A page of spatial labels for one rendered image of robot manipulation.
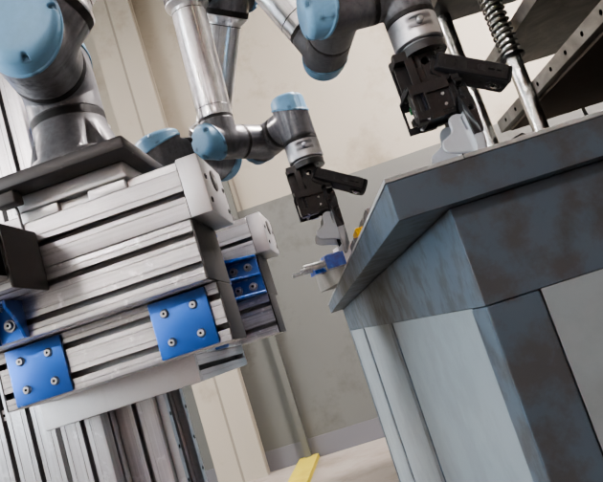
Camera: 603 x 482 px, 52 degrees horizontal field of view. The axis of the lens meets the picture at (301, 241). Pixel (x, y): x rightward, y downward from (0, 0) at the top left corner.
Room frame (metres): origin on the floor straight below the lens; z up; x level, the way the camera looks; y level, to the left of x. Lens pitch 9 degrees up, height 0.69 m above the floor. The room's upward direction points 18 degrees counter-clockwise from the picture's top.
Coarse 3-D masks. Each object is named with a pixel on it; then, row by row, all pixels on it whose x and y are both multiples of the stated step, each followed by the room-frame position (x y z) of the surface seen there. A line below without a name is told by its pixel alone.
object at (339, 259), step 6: (342, 246) 1.24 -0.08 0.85; (348, 246) 1.25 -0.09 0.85; (336, 252) 1.25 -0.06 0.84; (342, 252) 1.25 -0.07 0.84; (348, 252) 1.25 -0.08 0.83; (324, 258) 1.25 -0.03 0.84; (330, 258) 1.25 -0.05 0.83; (336, 258) 1.25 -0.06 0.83; (342, 258) 1.25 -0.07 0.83; (318, 264) 1.26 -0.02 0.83; (324, 264) 1.26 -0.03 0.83; (330, 264) 1.25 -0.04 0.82; (336, 264) 1.25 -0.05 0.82; (342, 264) 1.25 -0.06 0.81; (300, 270) 1.26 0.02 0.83; (306, 270) 1.26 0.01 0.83; (330, 270) 1.28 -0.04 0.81
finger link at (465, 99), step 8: (464, 88) 0.83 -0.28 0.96; (464, 96) 0.82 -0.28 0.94; (464, 104) 0.82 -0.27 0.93; (472, 104) 0.82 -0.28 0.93; (464, 112) 0.83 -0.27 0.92; (472, 112) 0.82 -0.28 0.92; (472, 120) 0.83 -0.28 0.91; (480, 120) 0.82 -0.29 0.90; (472, 128) 0.83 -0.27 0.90; (480, 128) 0.82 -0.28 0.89
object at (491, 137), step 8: (440, 16) 2.44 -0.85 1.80; (448, 16) 2.44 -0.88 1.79; (440, 24) 2.45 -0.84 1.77; (448, 24) 2.43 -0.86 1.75; (448, 32) 2.44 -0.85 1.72; (456, 32) 2.44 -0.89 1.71; (448, 40) 2.44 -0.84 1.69; (456, 40) 2.43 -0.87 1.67; (448, 48) 2.46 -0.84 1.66; (456, 48) 2.43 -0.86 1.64; (472, 88) 2.43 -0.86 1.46; (472, 96) 2.44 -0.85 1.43; (480, 96) 2.44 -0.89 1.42; (480, 104) 2.43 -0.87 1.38; (480, 112) 2.43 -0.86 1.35; (488, 120) 2.44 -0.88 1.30; (488, 128) 2.43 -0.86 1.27; (488, 136) 2.44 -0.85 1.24; (496, 136) 2.44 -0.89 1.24; (488, 144) 2.44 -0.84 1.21
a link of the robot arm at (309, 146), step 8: (288, 144) 1.24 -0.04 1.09; (296, 144) 1.23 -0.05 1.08; (304, 144) 1.23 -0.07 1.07; (312, 144) 1.24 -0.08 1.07; (288, 152) 1.25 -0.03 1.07; (296, 152) 1.24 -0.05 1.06; (304, 152) 1.23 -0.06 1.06; (312, 152) 1.23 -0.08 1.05; (320, 152) 1.25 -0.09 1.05; (288, 160) 1.26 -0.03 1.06; (296, 160) 1.24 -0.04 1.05
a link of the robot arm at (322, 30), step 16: (304, 0) 0.82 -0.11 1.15; (320, 0) 0.82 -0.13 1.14; (336, 0) 0.82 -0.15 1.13; (352, 0) 0.82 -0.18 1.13; (368, 0) 0.83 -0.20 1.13; (304, 16) 0.83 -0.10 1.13; (320, 16) 0.82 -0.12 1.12; (336, 16) 0.83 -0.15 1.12; (352, 16) 0.84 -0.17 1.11; (368, 16) 0.85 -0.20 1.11; (304, 32) 0.86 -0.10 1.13; (320, 32) 0.84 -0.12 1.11; (336, 32) 0.85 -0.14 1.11; (352, 32) 0.87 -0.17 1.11; (320, 48) 0.92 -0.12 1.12; (336, 48) 0.91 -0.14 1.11
